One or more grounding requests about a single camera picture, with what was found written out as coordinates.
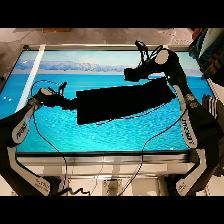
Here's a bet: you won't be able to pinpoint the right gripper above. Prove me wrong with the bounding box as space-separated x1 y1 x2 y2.
123 65 152 82

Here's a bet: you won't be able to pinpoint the black cable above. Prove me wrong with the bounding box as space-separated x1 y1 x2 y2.
118 114 184 197
59 187 92 197
30 79 70 197

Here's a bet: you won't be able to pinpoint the silver frame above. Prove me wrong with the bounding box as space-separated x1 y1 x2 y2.
0 43 224 197

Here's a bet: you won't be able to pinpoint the black white-striped garment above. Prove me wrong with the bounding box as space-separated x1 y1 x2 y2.
201 94 224 122

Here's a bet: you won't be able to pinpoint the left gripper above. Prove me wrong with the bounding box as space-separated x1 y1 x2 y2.
49 95 80 111

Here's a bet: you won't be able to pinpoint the black pants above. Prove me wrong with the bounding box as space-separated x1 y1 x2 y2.
75 77 177 126

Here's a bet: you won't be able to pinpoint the heap of clothes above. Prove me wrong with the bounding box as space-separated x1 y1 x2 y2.
187 27 224 80

